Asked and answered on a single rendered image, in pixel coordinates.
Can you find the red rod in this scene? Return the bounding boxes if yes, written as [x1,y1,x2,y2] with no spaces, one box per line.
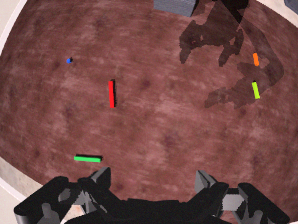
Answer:
[109,81,115,108]

